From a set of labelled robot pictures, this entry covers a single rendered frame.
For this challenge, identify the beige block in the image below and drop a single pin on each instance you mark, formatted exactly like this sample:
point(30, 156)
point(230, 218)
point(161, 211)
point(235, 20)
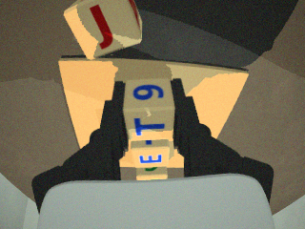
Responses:
point(150, 153)
point(104, 26)
point(143, 173)
point(149, 109)

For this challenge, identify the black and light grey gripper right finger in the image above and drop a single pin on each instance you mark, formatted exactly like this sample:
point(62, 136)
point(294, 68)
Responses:
point(205, 155)

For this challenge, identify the tan square mat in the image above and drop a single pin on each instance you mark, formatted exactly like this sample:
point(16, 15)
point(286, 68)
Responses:
point(88, 83)

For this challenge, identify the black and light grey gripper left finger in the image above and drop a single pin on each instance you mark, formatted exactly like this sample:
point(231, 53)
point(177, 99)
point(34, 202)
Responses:
point(94, 161)

